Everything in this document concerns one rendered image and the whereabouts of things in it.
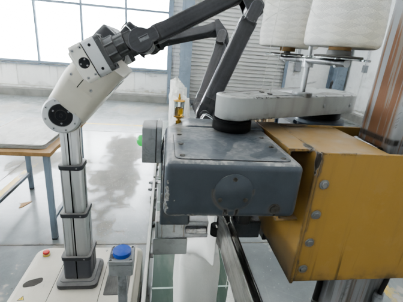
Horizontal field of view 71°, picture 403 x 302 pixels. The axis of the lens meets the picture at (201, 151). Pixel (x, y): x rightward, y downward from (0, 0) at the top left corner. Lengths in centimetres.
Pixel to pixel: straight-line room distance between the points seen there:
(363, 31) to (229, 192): 36
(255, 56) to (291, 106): 779
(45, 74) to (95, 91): 764
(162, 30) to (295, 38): 43
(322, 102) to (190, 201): 48
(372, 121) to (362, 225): 25
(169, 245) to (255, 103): 45
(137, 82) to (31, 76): 273
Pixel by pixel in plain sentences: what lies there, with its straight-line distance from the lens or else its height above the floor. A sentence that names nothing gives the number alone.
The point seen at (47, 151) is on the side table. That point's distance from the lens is 226.
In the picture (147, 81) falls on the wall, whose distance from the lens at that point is 825.
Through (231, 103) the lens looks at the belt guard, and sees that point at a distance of 62.
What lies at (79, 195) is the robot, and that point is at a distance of 152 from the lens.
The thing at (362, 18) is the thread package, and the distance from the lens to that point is 60.
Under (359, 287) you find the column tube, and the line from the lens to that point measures 95.
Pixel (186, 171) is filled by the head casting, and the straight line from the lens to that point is 46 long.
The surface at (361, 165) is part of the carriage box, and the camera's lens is 64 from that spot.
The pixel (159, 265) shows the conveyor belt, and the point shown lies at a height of 38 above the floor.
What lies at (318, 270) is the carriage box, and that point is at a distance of 75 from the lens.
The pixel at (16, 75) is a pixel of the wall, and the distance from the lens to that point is 910.
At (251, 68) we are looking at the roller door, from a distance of 850.
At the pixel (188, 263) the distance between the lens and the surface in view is 110.
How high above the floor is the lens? 150
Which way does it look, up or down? 19 degrees down
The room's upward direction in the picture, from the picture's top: 5 degrees clockwise
